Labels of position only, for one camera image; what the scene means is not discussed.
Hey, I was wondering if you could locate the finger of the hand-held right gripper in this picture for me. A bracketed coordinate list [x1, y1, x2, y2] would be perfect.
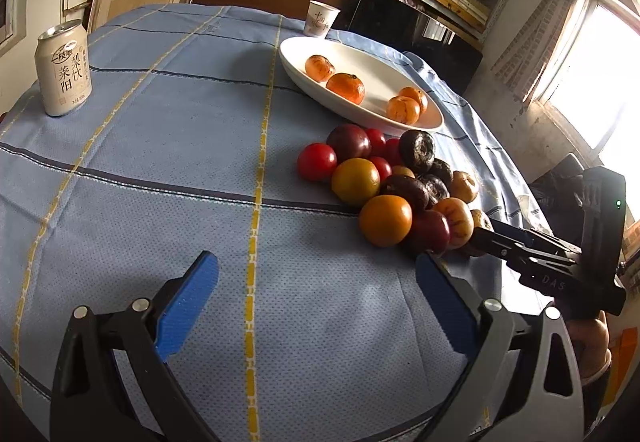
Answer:
[472, 227, 577, 276]
[487, 219, 584, 259]

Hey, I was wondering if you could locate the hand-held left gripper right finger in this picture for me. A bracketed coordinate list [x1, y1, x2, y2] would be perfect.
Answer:
[416, 252, 586, 442]

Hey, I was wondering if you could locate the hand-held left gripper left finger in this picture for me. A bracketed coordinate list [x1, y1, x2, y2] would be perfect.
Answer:
[50, 251, 221, 442]

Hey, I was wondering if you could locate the tan round fruit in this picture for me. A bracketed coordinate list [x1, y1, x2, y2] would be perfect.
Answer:
[450, 171, 480, 204]
[432, 197, 474, 250]
[467, 208, 496, 258]

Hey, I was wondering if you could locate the dark red plum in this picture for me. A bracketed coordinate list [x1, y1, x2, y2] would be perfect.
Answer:
[405, 209, 451, 257]
[326, 123, 372, 162]

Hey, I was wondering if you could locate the dark purple mangosteen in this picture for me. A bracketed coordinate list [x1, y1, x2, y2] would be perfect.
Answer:
[398, 129, 437, 174]
[429, 158, 454, 188]
[380, 175, 431, 212]
[417, 175, 451, 208]

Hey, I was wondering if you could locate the yellow orange round fruit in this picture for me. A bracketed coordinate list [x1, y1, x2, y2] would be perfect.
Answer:
[331, 157, 382, 208]

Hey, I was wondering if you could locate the red tomato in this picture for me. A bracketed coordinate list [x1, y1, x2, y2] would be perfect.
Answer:
[382, 137, 403, 168]
[370, 155, 393, 183]
[297, 143, 338, 181]
[364, 127, 387, 158]

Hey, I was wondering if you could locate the white oval bowl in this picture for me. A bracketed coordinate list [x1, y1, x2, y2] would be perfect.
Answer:
[278, 36, 445, 137]

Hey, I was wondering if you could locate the person's right hand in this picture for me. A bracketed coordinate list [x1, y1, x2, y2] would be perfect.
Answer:
[569, 315, 613, 380]

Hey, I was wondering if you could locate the dark cloth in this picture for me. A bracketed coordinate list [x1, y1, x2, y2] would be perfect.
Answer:
[530, 155, 591, 223]

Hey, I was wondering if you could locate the blue checked tablecloth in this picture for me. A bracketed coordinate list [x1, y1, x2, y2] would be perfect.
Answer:
[0, 2, 551, 442]

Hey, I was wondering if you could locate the bright window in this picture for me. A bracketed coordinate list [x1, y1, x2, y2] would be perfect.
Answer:
[530, 0, 640, 163]

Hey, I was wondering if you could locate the mandarin orange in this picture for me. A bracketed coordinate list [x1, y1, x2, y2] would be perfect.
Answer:
[386, 96, 421, 125]
[326, 72, 366, 104]
[398, 86, 429, 115]

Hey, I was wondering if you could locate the beige patterned curtain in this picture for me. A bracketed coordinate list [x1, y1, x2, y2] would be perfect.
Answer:
[492, 0, 596, 98]

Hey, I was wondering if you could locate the black flat panel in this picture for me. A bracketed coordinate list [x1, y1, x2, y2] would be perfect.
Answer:
[348, 0, 483, 96]

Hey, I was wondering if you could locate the beige drink can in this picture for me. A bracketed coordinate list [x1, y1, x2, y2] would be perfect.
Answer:
[35, 20, 93, 117]

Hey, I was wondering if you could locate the striped orange fruit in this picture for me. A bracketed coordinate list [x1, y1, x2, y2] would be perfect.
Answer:
[305, 55, 336, 82]

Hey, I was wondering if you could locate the white paper cup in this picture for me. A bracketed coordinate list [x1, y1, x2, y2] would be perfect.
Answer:
[303, 0, 341, 39]

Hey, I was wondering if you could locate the white framed window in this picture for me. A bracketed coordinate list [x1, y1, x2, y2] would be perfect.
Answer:
[0, 0, 31, 56]

